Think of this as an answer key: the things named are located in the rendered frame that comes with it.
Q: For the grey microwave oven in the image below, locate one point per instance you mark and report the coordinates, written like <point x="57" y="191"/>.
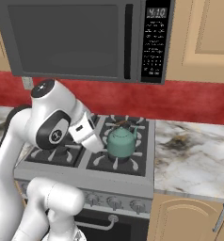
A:
<point x="70" y="37"/>

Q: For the grey wall socket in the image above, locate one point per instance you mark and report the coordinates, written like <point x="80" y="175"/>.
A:
<point x="27" y="83"/>

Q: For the beige wall cupboard door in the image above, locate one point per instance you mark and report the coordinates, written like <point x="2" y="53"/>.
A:
<point x="201" y="37"/>

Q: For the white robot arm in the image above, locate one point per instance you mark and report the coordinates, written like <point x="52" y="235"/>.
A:
<point x="29" y="125"/>

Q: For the grey stove knob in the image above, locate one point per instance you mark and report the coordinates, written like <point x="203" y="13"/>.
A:
<point x="138" y="206"/>
<point x="92" y="199"/>
<point x="114" y="202"/>

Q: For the teal kettle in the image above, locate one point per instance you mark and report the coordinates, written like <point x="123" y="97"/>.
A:
<point x="120" y="145"/>

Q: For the grey gas stove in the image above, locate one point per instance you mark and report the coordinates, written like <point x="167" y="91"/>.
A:
<point x="117" y="175"/>

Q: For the black oven door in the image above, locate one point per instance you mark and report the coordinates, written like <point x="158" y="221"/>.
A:
<point x="117" y="229"/>

